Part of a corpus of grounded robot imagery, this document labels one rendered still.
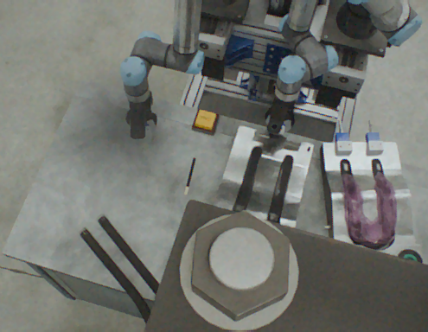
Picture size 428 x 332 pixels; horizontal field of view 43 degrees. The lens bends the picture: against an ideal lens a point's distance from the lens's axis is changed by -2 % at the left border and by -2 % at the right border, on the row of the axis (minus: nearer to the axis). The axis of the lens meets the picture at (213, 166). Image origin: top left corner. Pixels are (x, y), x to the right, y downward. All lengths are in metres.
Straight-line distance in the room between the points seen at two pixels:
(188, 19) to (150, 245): 0.73
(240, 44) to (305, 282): 1.57
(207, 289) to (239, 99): 2.27
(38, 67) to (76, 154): 1.32
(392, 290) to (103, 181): 1.46
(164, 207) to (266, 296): 1.37
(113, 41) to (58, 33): 0.33
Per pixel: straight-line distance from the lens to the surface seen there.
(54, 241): 1.87
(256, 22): 2.06
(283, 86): 1.68
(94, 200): 1.89
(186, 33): 1.60
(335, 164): 1.89
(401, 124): 3.08
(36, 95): 3.12
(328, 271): 0.55
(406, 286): 0.57
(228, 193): 1.75
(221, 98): 2.73
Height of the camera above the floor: 2.53
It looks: 65 degrees down
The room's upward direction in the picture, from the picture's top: 2 degrees clockwise
